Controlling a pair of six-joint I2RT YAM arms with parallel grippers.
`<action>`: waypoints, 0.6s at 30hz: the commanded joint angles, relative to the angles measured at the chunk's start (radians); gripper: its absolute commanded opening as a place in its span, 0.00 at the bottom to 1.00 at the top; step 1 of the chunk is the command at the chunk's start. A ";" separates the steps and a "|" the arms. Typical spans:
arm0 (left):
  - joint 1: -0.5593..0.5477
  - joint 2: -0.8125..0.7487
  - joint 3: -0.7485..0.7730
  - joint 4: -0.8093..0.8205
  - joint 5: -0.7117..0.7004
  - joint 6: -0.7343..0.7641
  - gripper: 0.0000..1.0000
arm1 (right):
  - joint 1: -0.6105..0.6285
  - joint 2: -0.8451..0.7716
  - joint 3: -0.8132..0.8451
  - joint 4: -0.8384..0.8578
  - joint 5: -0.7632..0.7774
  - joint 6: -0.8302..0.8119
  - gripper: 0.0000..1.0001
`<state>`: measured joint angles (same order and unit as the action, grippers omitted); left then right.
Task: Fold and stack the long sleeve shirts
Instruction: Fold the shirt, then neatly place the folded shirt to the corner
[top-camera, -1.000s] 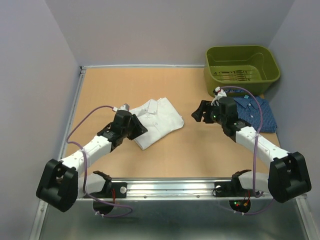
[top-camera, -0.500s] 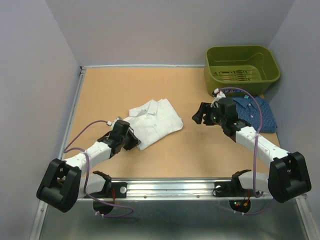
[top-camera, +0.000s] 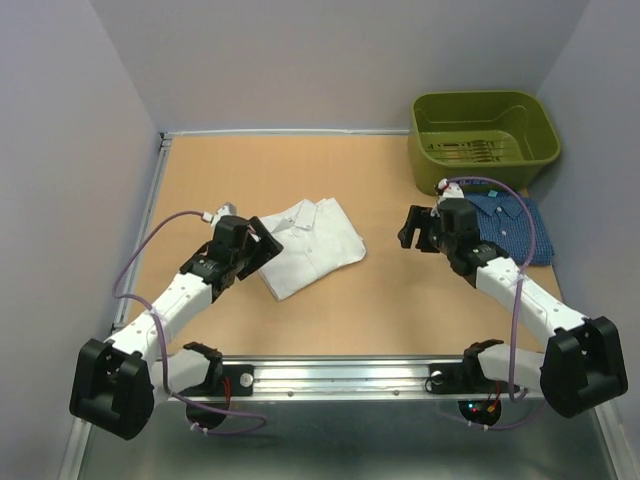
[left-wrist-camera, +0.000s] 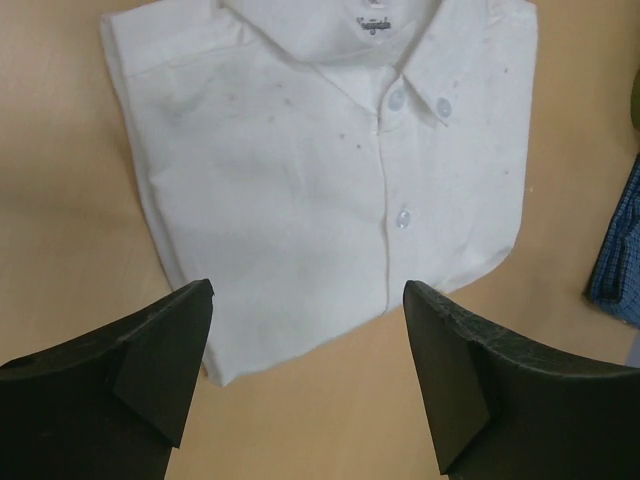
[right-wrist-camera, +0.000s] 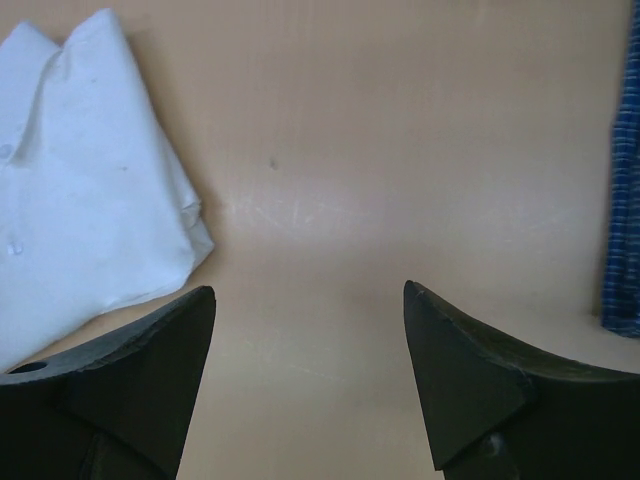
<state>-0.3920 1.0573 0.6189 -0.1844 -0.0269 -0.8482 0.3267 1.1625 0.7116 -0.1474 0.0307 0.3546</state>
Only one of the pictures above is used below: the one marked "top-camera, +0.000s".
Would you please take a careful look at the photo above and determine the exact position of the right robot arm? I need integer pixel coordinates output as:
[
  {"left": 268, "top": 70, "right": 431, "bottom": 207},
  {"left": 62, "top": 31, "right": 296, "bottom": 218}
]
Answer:
[{"left": 398, "top": 198, "right": 628, "bottom": 418}]

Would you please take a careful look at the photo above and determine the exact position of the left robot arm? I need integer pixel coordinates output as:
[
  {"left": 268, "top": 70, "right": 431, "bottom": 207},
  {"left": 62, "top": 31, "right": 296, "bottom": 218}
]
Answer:
[{"left": 69, "top": 214, "right": 284, "bottom": 440}]

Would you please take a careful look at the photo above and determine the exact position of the blue checked shirt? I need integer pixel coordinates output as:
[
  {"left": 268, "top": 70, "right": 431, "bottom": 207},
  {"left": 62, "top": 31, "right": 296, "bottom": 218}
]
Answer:
[{"left": 465, "top": 191, "right": 554, "bottom": 266}]

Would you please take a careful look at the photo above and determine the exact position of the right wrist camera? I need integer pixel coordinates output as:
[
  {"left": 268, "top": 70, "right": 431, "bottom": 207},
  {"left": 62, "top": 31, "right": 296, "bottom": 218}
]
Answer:
[{"left": 436, "top": 179, "right": 465, "bottom": 204}]

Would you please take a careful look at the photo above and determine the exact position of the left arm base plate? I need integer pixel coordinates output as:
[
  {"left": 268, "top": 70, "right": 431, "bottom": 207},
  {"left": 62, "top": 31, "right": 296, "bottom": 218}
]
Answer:
[{"left": 180, "top": 364, "right": 255, "bottom": 398}]

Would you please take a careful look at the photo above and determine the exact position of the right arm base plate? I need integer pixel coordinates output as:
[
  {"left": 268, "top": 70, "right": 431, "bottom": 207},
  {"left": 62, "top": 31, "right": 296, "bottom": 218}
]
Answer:
[{"left": 425, "top": 362, "right": 496, "bottom": 395}]

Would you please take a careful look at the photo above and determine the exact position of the white long sleeve shirt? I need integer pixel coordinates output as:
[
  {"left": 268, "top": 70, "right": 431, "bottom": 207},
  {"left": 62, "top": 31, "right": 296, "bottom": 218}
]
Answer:
[{"left": 259, "top": 198, "right": 367, "bottom": 301}]

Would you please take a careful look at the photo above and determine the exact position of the aluminium side rail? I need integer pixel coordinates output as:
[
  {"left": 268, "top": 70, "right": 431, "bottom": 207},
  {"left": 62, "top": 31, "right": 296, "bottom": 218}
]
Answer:
[{"left": 107, "top": 132, "right": 172, "bottom": 337}]

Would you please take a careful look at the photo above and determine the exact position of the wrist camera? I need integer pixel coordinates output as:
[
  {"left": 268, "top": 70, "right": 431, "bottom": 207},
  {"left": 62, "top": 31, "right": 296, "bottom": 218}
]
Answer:
[
  {"left": 436, "top": 179, "right": 465, "bottom": 204},
  {"left": 211, "top": 202, "right": 237, "bottom": 225}
]

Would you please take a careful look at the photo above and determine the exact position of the aluminium front rail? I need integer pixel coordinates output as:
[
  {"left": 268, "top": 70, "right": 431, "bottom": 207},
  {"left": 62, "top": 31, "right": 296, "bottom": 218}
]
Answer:
[{"left": 79, "top": 355, "right": 614, "bottom": 402}]

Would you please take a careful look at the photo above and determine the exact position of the green plastic tub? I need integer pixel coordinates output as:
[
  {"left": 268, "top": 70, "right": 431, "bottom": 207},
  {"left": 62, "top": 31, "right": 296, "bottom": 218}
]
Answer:
[{"left": 408, "top": 90, "right": 561, "bottom": 195}]

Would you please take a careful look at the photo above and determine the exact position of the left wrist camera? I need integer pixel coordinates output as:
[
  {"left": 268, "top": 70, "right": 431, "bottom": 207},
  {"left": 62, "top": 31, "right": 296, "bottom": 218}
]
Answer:
[{"left": 211, "top": 202, "right": 237, "bottom": 225}]

